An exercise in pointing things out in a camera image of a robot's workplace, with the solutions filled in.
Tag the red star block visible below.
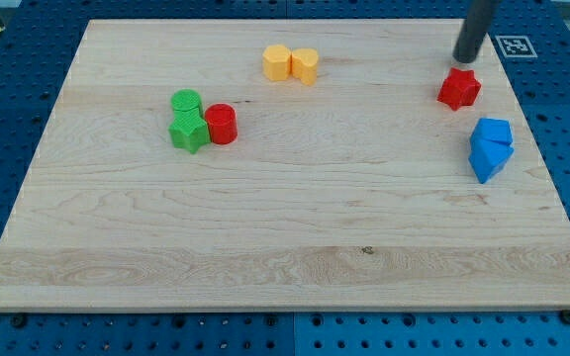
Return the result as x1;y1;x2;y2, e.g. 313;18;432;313
437;67;482;111

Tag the green star block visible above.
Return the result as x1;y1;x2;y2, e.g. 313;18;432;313
168;108;211;154

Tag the red cylinder block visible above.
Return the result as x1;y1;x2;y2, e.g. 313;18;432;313
205;103;238;144

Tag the wooden board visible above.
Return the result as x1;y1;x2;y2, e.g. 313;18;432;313
0;19;570;312

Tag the yellow heart block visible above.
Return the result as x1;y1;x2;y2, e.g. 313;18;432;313
291;48;320;86

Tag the yellow hexagon block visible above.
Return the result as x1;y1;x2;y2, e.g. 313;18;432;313
262;44;291;81

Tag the green cylinder block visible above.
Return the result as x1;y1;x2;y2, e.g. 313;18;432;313
170;89;203;116

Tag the lower blue block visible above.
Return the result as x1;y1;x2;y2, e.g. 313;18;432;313
468;139;515;184

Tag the blue block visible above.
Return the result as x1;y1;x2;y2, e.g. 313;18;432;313
470;118;513;145
468;139;515;184

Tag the upper blue block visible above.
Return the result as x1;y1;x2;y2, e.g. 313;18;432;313
470;118;513;145

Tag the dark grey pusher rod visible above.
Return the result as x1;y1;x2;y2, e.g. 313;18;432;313
452;0;501;64

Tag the white fiducial marker tag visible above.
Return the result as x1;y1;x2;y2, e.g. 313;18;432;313
496;35;537;58

